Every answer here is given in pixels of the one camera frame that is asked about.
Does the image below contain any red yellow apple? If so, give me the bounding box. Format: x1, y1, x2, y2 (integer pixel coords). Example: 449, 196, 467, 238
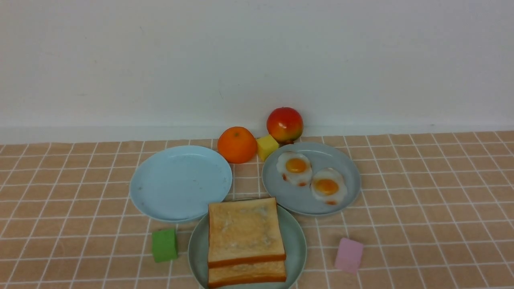
266, 107, 304, 145

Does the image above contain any pink cube block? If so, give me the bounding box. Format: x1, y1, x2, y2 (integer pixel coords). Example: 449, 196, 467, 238
334, 238, 364, 275

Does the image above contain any right fried egg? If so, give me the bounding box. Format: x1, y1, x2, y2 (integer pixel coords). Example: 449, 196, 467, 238
310, 167, 347, 206

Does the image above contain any grey-blue right plate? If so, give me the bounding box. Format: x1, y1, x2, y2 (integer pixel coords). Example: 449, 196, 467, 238
261, 142, 361, 217

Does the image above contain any orange fruit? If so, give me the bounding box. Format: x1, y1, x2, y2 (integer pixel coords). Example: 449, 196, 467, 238
217, 126, 257, 163

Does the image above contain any mint green front plate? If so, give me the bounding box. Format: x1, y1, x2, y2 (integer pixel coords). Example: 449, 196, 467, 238
188, 206, 307, 289

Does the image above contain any fried egg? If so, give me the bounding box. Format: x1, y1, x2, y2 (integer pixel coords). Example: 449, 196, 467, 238
310, 167, 347, 206
276, 151, 313, 187

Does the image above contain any yellow cube block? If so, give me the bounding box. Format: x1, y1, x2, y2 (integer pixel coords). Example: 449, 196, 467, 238
256, 134, 279, 162

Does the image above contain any light blue left plate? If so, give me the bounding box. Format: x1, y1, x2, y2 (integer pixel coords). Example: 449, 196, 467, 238
129, 146, 233, 223

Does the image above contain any toast slice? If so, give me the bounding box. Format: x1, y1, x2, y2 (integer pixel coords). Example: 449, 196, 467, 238
208, 197, 286, 269
208, 261, 288, 288

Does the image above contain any green cube block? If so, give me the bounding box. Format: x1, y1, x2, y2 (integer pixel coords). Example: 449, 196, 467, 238
152, 228, 179, 263

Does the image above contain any back left fried egg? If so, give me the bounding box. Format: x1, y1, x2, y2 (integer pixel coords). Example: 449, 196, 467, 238
276, 151, 313, 187

